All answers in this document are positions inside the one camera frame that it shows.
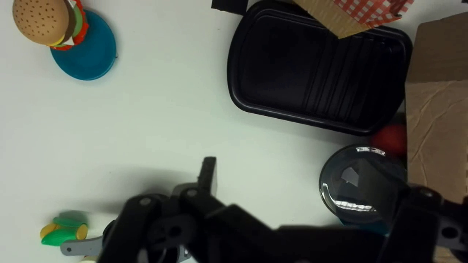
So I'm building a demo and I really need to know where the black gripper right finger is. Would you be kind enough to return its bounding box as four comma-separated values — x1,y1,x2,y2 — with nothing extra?
377,184,468,263

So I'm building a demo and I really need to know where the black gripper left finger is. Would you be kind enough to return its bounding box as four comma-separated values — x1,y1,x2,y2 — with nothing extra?
96,155,275,263

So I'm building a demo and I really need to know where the red toy ball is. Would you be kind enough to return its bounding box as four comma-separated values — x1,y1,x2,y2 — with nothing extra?
370,122,408,158

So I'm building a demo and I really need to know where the brown cardboard box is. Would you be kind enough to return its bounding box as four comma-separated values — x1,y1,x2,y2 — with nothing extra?
403,11,468,206

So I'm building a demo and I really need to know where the black plastic tray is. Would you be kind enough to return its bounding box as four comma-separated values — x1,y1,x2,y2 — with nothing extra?
226,0,413,137

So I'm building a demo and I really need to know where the small teal plate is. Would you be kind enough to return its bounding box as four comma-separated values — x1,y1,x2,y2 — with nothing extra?
49,8,118,83

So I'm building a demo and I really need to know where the red checkered wooden box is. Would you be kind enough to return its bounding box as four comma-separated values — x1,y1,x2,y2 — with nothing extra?
291,0,415,41

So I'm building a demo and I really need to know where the toy burger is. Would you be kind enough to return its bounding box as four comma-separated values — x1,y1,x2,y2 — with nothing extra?
11,0,90,52

